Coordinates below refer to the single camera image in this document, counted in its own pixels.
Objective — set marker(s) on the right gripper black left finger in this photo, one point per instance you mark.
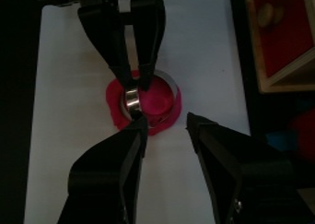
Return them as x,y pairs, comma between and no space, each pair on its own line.
107,172

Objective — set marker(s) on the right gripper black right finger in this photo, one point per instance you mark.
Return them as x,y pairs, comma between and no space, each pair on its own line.
230,160

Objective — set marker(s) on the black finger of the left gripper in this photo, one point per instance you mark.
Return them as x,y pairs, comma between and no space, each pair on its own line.
104,34
147,34

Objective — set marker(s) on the pink dough disc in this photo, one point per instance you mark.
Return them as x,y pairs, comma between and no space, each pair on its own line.
157,98

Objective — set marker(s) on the wooden drawer case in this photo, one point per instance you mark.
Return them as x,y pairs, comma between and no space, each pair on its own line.
287,84

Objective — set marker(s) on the red drawer with wooden knob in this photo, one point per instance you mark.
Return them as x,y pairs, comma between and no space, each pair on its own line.
287,34

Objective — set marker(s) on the white cutting board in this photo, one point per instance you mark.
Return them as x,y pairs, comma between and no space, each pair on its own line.
196,49

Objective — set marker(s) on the blue utensil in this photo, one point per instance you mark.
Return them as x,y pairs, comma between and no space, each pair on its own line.
279,141

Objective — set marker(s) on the red plastic cup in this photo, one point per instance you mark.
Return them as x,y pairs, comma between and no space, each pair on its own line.
306,132

